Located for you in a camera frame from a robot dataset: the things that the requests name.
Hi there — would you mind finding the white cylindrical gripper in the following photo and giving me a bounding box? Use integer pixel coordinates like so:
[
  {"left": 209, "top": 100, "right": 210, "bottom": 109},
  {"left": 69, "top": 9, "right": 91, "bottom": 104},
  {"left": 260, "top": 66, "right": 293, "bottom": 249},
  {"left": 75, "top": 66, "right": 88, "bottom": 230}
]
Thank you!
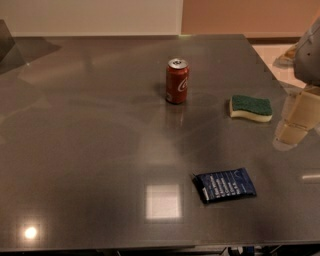
[{"left": 273, "top": 17, "right": 320, "bottom": 146}]

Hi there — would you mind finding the red coke can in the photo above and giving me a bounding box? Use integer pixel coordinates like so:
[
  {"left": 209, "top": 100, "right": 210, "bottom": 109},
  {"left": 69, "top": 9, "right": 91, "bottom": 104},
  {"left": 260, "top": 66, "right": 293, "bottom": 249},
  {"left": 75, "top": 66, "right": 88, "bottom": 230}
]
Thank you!
[{"left": 166, "top": 58, "right": 189, "bottom": 104}]

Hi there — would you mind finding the blue rxbar wrapper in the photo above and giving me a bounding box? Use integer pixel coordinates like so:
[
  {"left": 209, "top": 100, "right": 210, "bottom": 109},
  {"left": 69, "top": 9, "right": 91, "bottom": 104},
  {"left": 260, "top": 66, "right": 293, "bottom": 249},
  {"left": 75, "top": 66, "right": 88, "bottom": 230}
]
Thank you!
[{"left": 193, "top": 168, "right": 256, "bottom": 204}]

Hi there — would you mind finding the green yellow sponge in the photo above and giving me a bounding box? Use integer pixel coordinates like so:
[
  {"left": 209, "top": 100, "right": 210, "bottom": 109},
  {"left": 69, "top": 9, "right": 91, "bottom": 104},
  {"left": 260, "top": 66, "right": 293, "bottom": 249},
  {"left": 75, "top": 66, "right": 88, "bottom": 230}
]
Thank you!
[{"left": 229, "top": 95, "right": 273, "bottom": 123}]

